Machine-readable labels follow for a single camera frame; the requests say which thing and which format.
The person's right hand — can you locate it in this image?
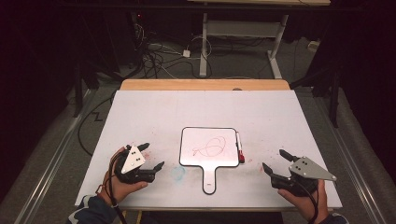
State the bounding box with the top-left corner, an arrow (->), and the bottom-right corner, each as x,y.
277,180 -> 330,224

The person's left hand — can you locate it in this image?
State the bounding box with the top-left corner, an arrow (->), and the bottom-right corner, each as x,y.
99,147 -> 149,206

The red whiteboard marker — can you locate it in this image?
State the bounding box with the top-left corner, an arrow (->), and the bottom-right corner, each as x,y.
235,132 -> 246,164

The white table cover board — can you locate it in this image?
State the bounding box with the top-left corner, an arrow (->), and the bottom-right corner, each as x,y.
75,90 -> 343,210

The black floor cable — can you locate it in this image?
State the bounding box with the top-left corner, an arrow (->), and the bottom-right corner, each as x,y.
77,89 -> 119,157

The wooden table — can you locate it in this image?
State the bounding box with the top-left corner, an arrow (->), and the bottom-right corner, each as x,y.
120,78 -> 291,91

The metal floor rail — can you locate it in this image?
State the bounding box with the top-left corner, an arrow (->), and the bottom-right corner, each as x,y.
312,92 -> 389,224
13,88 -> 97,224

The tangle of black cables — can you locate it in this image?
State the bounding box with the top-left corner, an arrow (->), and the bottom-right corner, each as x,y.
132,22 -> 214,79

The left hand-held gripper cable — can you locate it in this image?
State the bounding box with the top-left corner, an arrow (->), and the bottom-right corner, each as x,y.
106,150 -> 129,224

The white metal desk frame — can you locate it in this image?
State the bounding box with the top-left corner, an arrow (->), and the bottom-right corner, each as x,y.
186,0 -> 332,79

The white paddle whiteboard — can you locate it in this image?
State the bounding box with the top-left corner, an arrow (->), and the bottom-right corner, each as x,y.
178,126 -> 241,196

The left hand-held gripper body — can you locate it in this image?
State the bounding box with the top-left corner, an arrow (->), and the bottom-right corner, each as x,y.
114,145 -> 156,185

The black metal stand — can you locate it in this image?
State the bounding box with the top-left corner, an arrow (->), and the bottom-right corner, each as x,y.
289,66 -> 342,129
72,62 -> 84,119

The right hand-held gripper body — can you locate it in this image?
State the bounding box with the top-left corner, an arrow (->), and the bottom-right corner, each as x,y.
270,156 -> 338,198

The hand-held gripper cable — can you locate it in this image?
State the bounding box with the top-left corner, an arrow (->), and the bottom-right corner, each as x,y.
106,150 -> 129,224
295,180 -> 320,224

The right hand-held gripper cable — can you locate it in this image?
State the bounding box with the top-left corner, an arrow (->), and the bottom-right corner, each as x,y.
295,180 -> 320,224

